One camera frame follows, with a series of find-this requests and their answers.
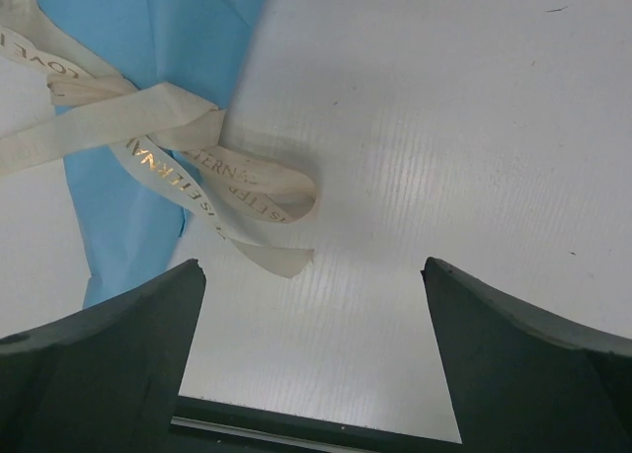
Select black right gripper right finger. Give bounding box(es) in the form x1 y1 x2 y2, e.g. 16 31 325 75
422 258 631 452

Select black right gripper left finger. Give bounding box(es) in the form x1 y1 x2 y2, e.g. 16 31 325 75
1 260 206 452

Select cream printed ribbon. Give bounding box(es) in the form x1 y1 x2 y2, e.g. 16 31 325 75
1 0 317 278

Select blue wrapping paper sheet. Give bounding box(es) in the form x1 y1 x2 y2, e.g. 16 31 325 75
38 0 266 306

